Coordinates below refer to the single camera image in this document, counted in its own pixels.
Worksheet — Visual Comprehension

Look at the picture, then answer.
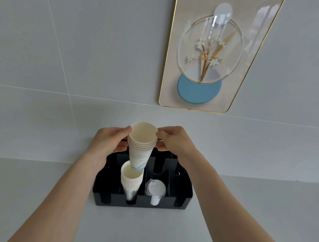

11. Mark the person's left hand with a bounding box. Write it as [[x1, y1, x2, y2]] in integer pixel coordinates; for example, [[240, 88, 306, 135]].
[[91, 124, 133, 168]]

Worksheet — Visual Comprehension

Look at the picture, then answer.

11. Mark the person's right hand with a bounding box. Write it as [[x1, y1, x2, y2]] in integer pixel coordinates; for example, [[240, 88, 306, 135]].
[[155, 125, 199, 161]]

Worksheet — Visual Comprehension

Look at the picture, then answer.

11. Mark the tall stack of paper cups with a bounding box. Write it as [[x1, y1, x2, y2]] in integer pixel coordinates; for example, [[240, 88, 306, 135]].
[[126, 121, 159, 173]]

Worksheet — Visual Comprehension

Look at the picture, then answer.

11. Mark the person's left forearm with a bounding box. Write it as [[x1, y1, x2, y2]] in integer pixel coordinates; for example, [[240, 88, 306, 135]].
[[7, 143, 108, 242]]

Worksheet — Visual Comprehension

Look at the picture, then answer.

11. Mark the person's right forearm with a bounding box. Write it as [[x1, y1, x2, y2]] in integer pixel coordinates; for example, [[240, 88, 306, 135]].
[[175, 149, 288, 242]]

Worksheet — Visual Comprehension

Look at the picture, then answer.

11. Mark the short stack of paper cups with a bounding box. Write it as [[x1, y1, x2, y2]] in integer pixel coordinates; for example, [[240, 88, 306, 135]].
[[119, 160, 145, 206]]

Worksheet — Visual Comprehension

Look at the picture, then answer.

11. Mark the stack of clear plastic lids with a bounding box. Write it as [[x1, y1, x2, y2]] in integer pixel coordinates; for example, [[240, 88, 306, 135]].
[[145, 179, 167, 206]]

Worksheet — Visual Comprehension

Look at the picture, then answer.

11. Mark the black plastic cup organizer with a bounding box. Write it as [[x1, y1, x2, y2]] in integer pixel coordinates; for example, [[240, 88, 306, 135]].
[[92, 146, 195, 210]]

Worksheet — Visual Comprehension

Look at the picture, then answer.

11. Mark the gold-framed floral wall art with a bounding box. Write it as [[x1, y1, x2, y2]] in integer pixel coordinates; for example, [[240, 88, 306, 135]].
[[158, 0, 286, 116]]

